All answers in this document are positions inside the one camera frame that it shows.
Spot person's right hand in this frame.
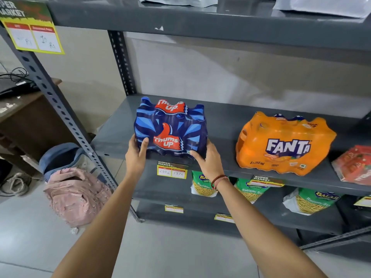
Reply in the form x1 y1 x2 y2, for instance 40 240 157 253
190 139 225 186

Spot person's left hand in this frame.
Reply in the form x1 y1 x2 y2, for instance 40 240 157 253
125 134 149 177

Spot blue shrink-wrapped bottle pack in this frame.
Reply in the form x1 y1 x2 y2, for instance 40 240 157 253
134 97 208 159

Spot person's right forearm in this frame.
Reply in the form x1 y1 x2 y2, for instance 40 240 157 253
213 177 328 278

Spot person's left forearm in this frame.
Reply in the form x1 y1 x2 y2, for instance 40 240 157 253
51 172 143 278

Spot green snack packet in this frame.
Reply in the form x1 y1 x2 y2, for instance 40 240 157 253
234 178 271 204
283 187 342 216
191 171 218 198

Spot red thread wrist band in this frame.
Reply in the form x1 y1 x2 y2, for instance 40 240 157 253
211 175 229 191

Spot blue backpack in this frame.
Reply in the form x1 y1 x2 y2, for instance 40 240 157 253
39 142 86 183

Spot pink backpack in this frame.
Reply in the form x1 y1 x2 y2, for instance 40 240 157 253
43 167 112 228

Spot orange shrink-wrapped bottle pack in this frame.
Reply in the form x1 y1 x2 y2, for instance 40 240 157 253
236 111 337 176

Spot brown wooden desk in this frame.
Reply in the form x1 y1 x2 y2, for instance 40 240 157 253
0 78 76 177

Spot grey metal shelf rack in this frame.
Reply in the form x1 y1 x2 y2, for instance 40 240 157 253
0 0 371 262

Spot black laptop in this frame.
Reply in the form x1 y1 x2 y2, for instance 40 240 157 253
0 77 37 99

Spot white plastic packet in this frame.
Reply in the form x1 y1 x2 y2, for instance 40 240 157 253
137 0 218 8
273 0 371 19

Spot red shrink-wrapped pack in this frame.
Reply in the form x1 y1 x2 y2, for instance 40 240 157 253
331 145 371 186

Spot large yellow price sign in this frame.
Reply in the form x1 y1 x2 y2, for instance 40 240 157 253
0 0 65 55

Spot white coiled rope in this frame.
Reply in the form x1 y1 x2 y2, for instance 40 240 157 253
0 172 32 197

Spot black cables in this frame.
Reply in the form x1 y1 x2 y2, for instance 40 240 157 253
0 62 29 83

